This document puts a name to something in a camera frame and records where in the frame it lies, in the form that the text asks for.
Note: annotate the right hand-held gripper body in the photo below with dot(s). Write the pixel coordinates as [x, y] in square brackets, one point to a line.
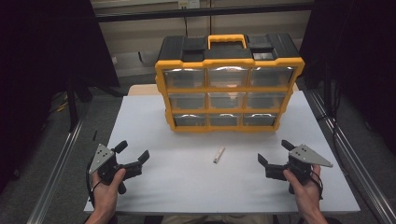
[303, 155]

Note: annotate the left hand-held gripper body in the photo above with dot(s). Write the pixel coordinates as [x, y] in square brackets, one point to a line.
[104, 157]

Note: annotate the small white stick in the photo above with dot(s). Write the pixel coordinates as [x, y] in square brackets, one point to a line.
[219, 155]

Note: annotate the clear plastic drawer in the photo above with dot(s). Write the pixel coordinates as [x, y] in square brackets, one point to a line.
[224, 120]

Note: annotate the yellow black organizer cabinet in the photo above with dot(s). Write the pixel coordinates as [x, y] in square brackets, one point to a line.
[229, 62]

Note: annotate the person's left hand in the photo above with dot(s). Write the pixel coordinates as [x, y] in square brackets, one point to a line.
[106, 194]

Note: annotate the person's right hand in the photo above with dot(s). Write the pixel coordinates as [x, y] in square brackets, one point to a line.
[306, 194]

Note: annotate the small black floor piece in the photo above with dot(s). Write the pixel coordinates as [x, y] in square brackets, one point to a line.
[94, 135]

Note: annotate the light wooden board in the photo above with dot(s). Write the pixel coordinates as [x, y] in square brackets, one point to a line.
[143, 90]

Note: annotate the black stand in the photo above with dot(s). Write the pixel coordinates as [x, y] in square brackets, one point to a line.
[72, 102]

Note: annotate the person's beige trousers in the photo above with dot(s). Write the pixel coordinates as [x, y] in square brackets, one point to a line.
[218, 219]

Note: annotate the grid of clear drawers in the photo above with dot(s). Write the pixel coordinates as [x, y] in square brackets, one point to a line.
[185, 77]

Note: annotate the dark curtain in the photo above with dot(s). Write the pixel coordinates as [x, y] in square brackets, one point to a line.
[46, 62]
[358, 62]

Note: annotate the black horizontal bar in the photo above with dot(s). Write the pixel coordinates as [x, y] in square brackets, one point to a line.
[202, 12]

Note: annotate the metal floor rail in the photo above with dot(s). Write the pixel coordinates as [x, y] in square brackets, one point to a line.
[59, 168]
[355, 155]

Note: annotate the white wall outlet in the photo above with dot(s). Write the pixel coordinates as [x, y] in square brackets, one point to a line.
[189, 3]

